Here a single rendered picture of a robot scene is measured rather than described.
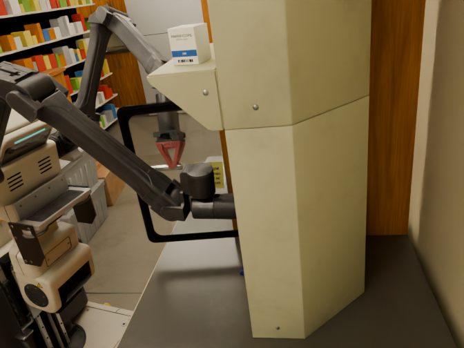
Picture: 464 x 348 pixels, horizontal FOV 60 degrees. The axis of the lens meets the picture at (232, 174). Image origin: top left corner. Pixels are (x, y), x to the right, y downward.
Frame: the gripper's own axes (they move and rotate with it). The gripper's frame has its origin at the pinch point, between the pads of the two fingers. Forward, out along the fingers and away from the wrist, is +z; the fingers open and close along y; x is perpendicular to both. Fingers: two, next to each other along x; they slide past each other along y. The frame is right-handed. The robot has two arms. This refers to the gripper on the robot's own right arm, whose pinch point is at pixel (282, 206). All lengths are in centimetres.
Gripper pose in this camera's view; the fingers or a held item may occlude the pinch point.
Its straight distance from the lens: 87.8
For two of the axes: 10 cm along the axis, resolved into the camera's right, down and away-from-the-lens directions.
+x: 0.6, 8.9, 4.5
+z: 9.9, 0.0, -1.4
